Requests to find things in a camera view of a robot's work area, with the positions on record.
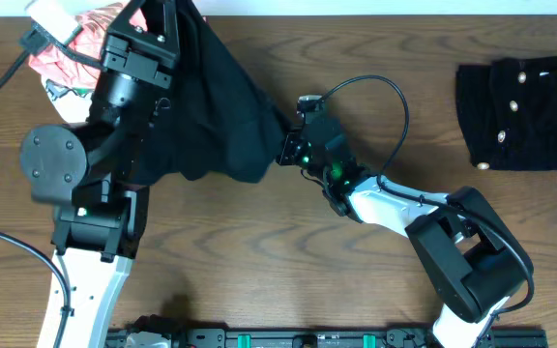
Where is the black t-shirt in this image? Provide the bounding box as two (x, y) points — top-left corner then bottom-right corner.
(131, 1), (291, 186)

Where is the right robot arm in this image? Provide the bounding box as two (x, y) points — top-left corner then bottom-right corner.
(277, 117), (535, 347)

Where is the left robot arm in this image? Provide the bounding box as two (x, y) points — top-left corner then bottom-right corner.
(20, 1), (180, 347)

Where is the white printed shirt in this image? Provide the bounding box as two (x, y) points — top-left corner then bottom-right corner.
(41, 77), (94, 124)

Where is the pink crumpled shirt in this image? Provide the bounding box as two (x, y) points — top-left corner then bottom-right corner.
(27, 2), (208, 91)

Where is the black cardigan with gold buttons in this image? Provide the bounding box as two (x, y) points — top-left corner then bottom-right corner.
(455, 56), (557, 171)

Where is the right black cable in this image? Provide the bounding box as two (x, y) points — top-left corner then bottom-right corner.
(316, 74), (536, 348)

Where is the black cable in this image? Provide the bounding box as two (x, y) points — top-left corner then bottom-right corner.
(0, 28), (103, 348)
(316, 74), (536, 348)

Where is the left black cable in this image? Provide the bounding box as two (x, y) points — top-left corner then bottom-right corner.
(0, 28), (103, 348)

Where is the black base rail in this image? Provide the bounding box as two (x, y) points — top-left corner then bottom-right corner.
(105, 314), (549, 348)

